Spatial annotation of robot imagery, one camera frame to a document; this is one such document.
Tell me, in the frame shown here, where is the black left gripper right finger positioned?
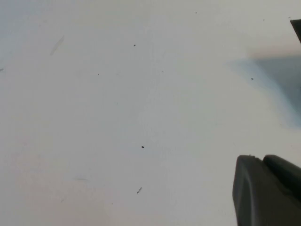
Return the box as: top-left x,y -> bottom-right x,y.
262,154 -> 301,205

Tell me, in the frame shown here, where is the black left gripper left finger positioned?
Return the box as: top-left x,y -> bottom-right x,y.
232,154 -> 301,226

